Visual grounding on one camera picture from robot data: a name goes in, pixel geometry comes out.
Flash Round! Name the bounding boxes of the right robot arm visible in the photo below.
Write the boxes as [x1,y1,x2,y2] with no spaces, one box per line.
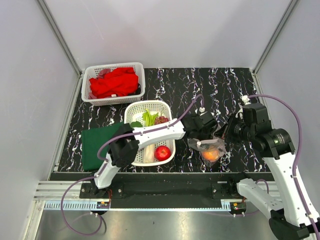
[215,103,320,240]

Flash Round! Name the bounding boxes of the purple cable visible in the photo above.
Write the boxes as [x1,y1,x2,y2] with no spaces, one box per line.
[247,94,320,236]
[59,94,205,237]

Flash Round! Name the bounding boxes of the white cable duct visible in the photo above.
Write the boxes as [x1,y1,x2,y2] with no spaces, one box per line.
[43,199,232,212]

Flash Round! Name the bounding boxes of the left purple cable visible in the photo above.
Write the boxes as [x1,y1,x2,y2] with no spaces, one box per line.
[59,94,205,237]

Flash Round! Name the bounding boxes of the red cloth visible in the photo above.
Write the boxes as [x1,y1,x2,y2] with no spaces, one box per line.
[89,67,140,99]

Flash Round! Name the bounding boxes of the beige fake garlic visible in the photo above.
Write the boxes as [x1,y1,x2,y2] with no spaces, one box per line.
[142,108,160,164]

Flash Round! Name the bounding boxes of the green fake pepper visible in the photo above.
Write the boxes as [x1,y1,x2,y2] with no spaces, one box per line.
[130,121,143,128]

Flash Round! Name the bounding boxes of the right aluminium frame post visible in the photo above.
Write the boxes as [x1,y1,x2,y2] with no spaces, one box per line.
[252,0,300,74]

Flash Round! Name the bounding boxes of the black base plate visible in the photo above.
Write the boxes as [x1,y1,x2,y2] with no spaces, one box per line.
[79,173,262,210]

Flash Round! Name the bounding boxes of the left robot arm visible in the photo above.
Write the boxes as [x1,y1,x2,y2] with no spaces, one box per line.
[90,112,218,198]

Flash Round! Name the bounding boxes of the green cloth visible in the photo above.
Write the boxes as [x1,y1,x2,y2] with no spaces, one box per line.
[81,122,123,172]

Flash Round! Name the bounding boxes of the clear zip top bag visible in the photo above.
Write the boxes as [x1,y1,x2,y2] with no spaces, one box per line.
[187,137,227,167]

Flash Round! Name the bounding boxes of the left aluminium frame post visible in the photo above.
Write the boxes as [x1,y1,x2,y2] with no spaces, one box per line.
[35,0,82,77]

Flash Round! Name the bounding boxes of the aluminium frame post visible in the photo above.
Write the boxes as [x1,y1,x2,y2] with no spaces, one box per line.
[252,0,300,74]
[35,0,82,77]

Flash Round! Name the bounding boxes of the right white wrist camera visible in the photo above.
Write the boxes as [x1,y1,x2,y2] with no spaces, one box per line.
[236,95,251,119]

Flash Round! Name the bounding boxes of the large white perforated basket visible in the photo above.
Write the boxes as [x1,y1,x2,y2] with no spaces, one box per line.
[123,100,176,167]

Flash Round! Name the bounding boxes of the small white basket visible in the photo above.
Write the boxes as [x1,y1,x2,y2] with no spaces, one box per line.
[81,62,146,106]

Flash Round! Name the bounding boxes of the red fake apple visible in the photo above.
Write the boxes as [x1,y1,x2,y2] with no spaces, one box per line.
[154,145,171,162]

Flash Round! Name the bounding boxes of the purple fake grapes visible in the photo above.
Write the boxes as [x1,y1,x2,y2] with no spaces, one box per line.
[154,116,169,125]

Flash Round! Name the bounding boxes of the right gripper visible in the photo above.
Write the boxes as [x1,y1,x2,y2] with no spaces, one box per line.
[214,112,255,144]

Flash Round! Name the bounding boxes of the grey pink cloth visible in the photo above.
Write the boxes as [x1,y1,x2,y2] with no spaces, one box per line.
[96,68,112,79]

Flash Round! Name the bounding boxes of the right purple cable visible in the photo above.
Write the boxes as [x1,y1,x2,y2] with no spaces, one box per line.
[247,94,320,236]

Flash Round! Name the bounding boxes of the orange fake fruit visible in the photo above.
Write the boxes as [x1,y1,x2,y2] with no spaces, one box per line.
[201,148,220,162]

